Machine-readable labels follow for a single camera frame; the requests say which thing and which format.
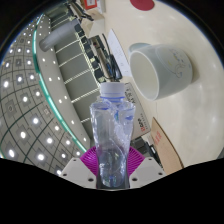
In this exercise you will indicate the round ceiling lights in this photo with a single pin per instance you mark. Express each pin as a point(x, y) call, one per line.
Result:
point(23, 99)

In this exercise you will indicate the black desk device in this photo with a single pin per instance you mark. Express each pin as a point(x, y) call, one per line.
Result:
point(115, 70)

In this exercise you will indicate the white ceramic mug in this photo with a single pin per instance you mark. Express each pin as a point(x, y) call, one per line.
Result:
point(166, 70)

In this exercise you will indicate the row of black office chairs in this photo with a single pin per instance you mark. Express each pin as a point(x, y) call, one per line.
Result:
point(99, 74)

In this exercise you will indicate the flat round red coaster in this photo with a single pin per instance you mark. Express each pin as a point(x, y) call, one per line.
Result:
point(142, 4)

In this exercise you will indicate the white paper sheet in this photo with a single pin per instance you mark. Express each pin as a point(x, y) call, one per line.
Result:
point(116, 50)

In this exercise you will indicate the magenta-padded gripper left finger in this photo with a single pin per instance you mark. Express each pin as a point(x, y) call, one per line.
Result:
point(88, 160)

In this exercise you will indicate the black flat device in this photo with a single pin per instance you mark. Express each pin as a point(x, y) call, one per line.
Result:
point(143, 146)

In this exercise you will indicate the clear plastic water bottle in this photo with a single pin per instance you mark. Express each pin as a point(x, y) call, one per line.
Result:
point(111, 133)

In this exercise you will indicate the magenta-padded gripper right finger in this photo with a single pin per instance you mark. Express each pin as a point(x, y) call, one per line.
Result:
point(136, 160)

